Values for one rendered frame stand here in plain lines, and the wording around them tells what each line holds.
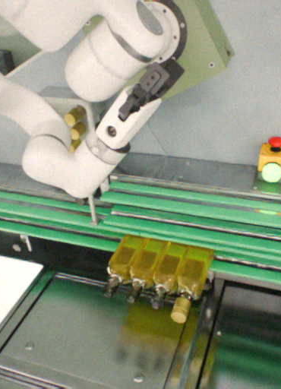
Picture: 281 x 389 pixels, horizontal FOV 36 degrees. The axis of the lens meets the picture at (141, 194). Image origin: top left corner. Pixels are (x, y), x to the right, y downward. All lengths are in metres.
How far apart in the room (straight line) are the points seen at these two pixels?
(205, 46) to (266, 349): 0.71
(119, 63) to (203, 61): 0.32
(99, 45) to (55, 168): 0.22
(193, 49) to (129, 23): 0.33
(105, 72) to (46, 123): 0.19
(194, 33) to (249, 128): 0.30
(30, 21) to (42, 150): 0.20
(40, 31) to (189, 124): 0.57
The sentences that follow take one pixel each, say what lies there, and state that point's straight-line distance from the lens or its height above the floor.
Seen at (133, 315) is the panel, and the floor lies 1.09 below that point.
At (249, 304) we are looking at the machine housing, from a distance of 1.21.
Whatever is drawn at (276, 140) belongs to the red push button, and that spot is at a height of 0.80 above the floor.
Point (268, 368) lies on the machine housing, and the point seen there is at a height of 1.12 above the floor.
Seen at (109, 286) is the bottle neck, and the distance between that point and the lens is 1.02.
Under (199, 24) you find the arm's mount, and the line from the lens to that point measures 0.94.
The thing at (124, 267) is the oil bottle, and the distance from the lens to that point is 1.04.
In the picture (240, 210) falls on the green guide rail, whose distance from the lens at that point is 1.02.
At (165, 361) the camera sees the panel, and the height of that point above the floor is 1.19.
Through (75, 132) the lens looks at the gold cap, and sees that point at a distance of 1.20.
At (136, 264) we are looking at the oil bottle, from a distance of 1.04.
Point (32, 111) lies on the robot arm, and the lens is 0.83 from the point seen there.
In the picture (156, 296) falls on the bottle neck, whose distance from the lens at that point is 0.98.
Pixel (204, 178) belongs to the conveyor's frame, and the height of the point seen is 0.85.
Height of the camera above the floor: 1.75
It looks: 50 degrees down
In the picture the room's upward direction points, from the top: 148 degrees counter-clockwise
